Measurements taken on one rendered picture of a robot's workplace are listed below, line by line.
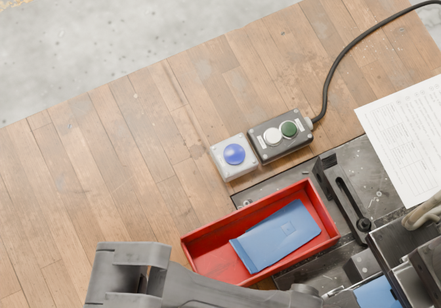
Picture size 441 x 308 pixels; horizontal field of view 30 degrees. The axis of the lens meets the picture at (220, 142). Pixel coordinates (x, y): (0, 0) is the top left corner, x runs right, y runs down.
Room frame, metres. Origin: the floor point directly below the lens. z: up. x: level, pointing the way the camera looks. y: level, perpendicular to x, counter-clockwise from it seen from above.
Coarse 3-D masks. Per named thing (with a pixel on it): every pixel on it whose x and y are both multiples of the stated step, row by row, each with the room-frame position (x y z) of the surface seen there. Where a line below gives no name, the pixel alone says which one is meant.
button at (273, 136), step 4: (272, 128) 0.54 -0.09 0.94; (268, 132) 0.53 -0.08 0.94; (272, 132) 0.53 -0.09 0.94; (276, 132) 0.53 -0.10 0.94; (268, 136) 0.52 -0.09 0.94; (272, 136) 0.52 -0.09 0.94; (276, 136) 0.52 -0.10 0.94; (280, 136) 0.52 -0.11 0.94; (268, 140) 0.51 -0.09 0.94; (272, 140) 0.51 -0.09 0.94; (276, 140) 0.52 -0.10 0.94
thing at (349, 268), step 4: (348, 260) 0.30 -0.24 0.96; (348, 264) 0.30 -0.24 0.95; (352, 264) 0.30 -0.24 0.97; (344, 268) 0.30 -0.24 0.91; (348, 268) 0.30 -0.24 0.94; (352, 268) 0.29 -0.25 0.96; (348, 272) 0.29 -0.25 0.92; (352, 272) 0.29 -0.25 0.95; (356, 272) 0.28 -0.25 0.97; (348, 276) 0.29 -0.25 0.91; (352, 276) 0.28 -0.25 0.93; (356, 276) 0.28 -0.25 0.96; (352, 280) 0.28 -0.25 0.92; (356, 280) 0.28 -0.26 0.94; (360, 280) 0.27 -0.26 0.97; (352, 284) 0.28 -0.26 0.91
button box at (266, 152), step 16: (432, 0) 0.87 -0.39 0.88; (368, 32) 0.77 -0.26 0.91; (336, 64) 0.69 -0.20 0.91; (288, 112) 0.57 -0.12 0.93; (320, 112) 0.59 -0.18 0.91; (256, 128) 0.54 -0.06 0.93; (304, 128) 0.55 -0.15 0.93; (256, 144) 0.51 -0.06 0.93; (272, 144) 0.51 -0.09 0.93; (288, 144) 0.51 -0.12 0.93; (304, 144) 0.52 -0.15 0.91; (272, 160) 0.49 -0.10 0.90
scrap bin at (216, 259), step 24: (288, 192) 0.42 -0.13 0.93; (312, 192) 0.42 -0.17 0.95; (240, 216) 0.37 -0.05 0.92; (264, 216) 0.38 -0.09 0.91; (312, 216) 0.39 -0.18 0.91; (192, 240) 0.32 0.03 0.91; (216, 240) 0.33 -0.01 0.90; (312, 240) 0.35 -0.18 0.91; (336, 240) 0.34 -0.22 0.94; (192, 264) 0.28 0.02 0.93; (216, 264) 0.28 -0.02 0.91; (240, 264) 0.29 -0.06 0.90; (288, 264) 0.29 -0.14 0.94
